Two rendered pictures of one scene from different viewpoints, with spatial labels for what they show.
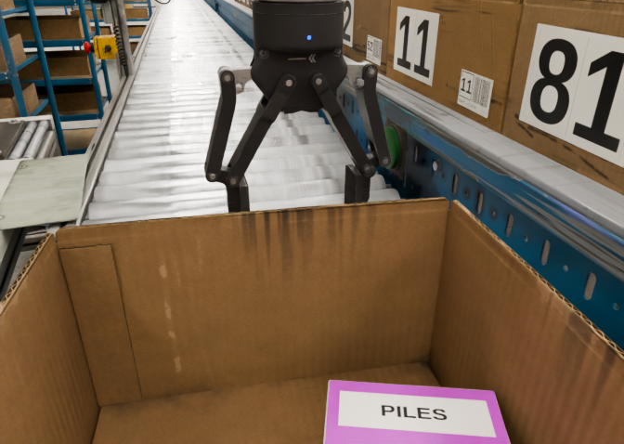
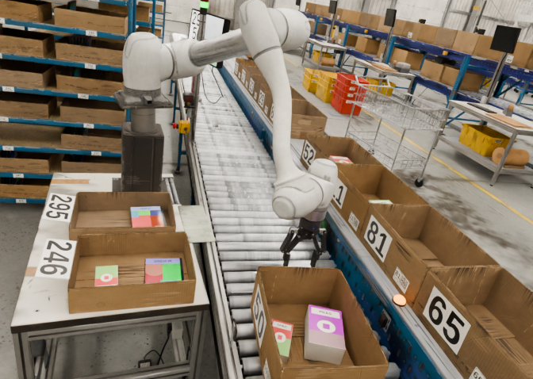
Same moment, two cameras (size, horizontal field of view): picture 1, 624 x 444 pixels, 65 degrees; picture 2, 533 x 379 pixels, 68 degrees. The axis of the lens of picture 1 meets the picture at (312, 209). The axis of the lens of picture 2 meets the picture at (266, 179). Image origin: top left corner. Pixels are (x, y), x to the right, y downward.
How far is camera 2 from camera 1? 1.03 m
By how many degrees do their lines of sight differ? 4
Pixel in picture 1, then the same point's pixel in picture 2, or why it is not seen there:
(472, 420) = (335, 315)
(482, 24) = (358, 202)
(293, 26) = (311, 226)
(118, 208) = (225, 237)
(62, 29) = not seen: hidden behind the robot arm
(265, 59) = (301, 228)
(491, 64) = (359, 216)
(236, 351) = (285, 296)
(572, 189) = (370, 266)
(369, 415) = (316, 312)
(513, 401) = (344, 313)
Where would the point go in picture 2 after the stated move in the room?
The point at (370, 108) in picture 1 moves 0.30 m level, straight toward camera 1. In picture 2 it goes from (323, 239) to (324, 296)
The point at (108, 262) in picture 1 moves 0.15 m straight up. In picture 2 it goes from (266, 273) to (274, 236)
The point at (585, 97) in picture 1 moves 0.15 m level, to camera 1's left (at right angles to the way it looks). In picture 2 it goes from (378, 241) to (339, 235)
